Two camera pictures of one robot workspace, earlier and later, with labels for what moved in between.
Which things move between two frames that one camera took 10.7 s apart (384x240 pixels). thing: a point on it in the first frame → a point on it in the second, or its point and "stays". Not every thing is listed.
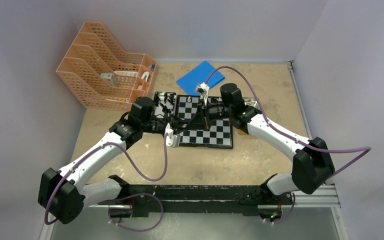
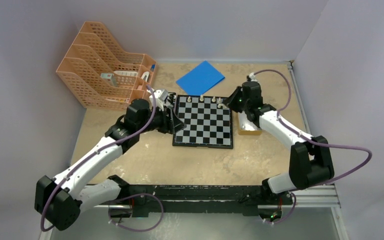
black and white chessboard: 219,135 stays
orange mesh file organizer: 101,75 stays
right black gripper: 202,120 → 230,102
